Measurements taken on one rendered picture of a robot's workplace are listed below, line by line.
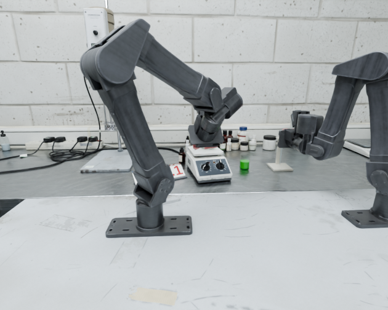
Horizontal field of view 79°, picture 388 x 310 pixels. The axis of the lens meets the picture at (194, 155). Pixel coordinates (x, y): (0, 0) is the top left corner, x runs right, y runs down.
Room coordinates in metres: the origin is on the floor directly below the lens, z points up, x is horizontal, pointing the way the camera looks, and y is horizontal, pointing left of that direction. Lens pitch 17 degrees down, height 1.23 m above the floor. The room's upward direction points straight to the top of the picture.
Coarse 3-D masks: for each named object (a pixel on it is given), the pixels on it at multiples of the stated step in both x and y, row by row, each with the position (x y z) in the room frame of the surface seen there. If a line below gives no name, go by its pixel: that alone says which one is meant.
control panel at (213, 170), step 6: (198, 162) 0.81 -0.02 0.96; (204, 162) 0.82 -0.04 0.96; (210, 162) 0.82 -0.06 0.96; (216, 162) 0.82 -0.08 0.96; (222, 162) 0.83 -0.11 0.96; (198, 168) 0.79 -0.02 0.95; (210, 168) 0.80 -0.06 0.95; (216, 168) 0.80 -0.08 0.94; (228, 168) 0.81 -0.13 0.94; (204, 174) 0.77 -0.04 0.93; (210, 174) 0.77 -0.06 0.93; (216, 174) 0.77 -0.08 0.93
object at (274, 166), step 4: (280, 148) 0.95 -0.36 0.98; (276, 156) 0.96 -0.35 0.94; (276, 160) 0.95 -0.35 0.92; (268, 164) 0.95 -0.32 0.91; (272, 164) 0.94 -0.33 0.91; (276, 164) 0.94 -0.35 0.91; (280, 164) 0.94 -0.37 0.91; (284, 164) 0.94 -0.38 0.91; (272, 168) 0.90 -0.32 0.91; (276, 168) 0.90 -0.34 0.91; (280, 168) 0.90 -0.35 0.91; (284, 168) 0.90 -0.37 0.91; (288, 168) 0.90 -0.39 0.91
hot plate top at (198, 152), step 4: (188, 148) 0.92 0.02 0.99; (192, 148) 0.91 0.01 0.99; (200, 148) 0.91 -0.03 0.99; (216, 148) 0.91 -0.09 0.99; (192, 152) 0.86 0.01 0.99; (196, 152) 0.86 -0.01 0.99; (200, 152) 0.86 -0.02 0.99; (204, 152) 0.86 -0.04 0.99; (208, 152) 0.86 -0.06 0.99; (212, 152) 0.86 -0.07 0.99; (216, 152) 0.86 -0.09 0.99; (220, 152) 0.86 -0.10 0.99
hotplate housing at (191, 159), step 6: (186, 156) 0.94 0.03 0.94; (192, 156) 0.86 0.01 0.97; (198, 156) 0.85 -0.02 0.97; (204, 156) 0.86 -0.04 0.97; (210, 156) 0.86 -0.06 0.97; (216, 156) 0.86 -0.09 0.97; (222, 156) 0.86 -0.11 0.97; (192, 162) 0.83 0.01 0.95; (192, 168) 0.83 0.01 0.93; (198, 174) 0.76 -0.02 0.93; (222, 174) 0.78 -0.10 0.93; (228, 174) 0.78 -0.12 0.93; (198, 180) 0.76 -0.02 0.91; (204, 180) 0.76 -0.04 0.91; (210, 180) 0.77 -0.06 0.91; (216, 180) 0.77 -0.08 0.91; (222, 180) 0.78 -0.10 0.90
